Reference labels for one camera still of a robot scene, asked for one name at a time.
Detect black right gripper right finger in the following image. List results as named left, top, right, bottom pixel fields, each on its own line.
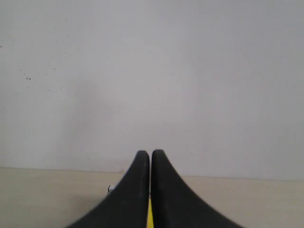
left=151, top=149, right=241, bottom=228

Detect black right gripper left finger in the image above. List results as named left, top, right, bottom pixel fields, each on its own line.
left=68, top=151, right=150, bottom=228

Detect yellow foam cube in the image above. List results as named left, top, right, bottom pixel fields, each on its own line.
left=146, top=198, right=154, bottom=228

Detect grey paper cutter base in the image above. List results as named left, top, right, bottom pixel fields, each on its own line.
left=107, top=185, right=115, bottom=192

